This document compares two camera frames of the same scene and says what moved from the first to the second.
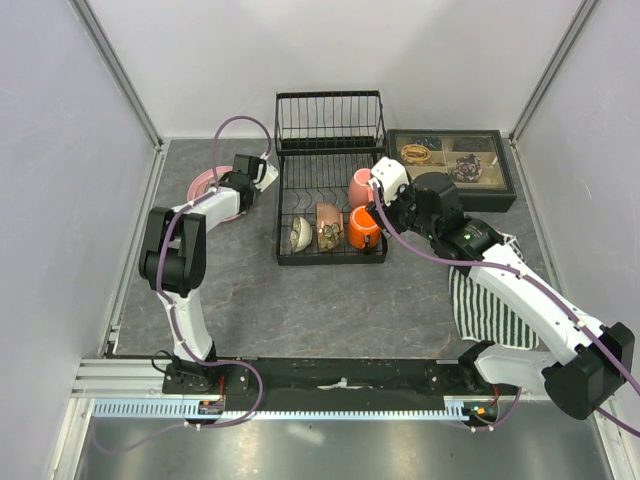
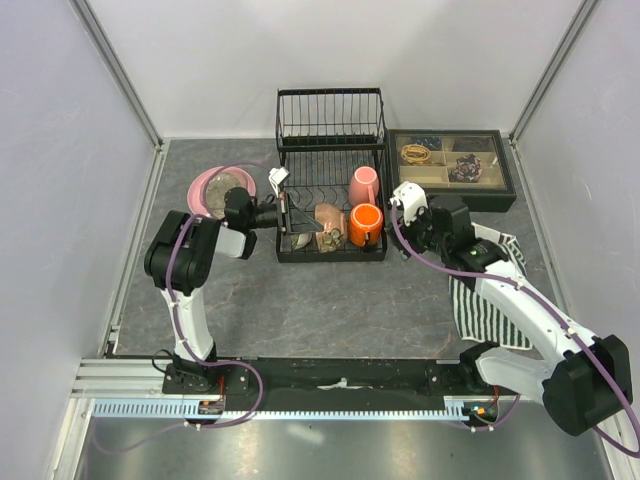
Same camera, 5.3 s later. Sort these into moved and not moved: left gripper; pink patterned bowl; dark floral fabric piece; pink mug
Moved: left gripper
Not moved: pink patterned bowl; dark floral fabric piece; pink mug
